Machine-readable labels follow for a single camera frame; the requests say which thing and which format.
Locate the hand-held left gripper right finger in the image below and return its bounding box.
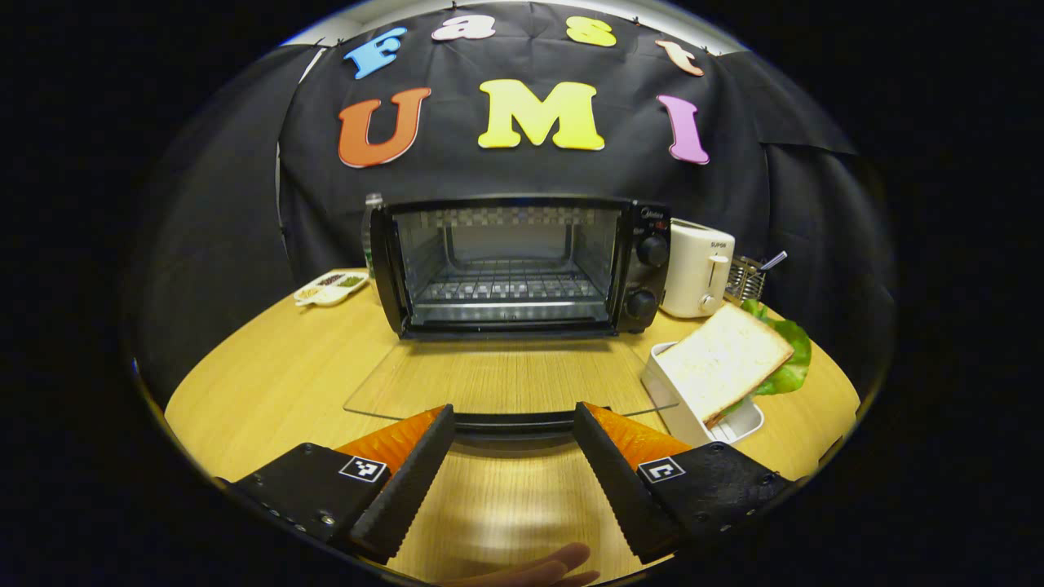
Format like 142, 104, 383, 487
573, 401, 792, 565

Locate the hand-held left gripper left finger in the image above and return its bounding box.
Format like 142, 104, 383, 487
220, 404, 456, 565

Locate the black electric oven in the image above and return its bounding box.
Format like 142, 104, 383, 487
343, 194, 682, 445

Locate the black backdrop cloth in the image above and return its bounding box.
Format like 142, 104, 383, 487
122, 0, 898, 400

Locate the white divided dish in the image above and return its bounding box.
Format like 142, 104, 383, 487
293, 271, 370, 308

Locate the clear water bottle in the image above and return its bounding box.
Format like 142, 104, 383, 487
361, 192, 384, 282

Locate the white toaster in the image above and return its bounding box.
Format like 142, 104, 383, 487
659, 218, 737, 320

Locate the metal wire basket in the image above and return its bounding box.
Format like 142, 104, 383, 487
724, 254, 768, 304

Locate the white plastic tray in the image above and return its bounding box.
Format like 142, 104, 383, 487
641, 342, 766, 448

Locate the lettuce sandwich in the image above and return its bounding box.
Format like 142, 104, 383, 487
659, 299, 813, 429

